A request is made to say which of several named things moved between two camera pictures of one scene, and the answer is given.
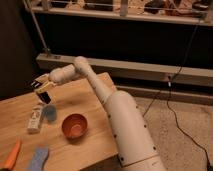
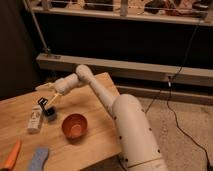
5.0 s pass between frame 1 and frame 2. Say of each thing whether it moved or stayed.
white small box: stayed
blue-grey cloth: stayed
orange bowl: stayed
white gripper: moved
